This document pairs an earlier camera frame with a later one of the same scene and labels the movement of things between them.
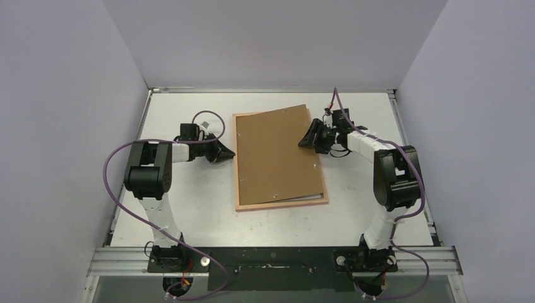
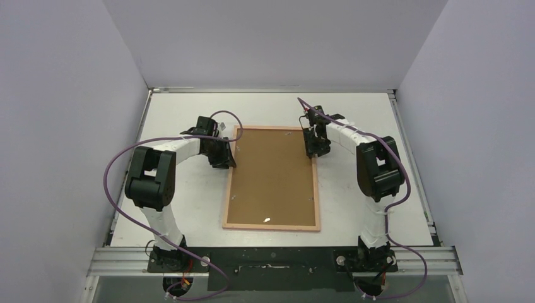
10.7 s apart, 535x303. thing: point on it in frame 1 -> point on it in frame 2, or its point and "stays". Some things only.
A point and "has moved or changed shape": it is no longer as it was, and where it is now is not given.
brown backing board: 271,165 has moved or changed shape
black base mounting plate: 274,269 stays
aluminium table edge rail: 393,96 stays
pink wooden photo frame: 313,199 -> 269,227
